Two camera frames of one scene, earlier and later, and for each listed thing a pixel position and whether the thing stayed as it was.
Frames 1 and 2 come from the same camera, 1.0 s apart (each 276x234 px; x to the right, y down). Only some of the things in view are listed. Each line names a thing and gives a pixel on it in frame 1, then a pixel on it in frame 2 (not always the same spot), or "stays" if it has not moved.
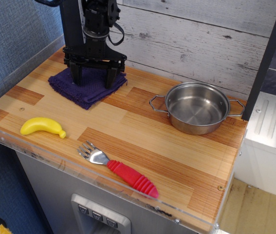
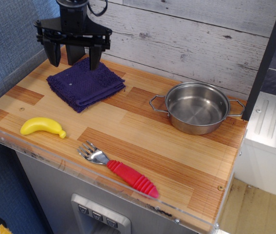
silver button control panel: [89, 217] stays
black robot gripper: [95, 52] to [73, 28]
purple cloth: [91, 88] stays
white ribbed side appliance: [266, 160] stays
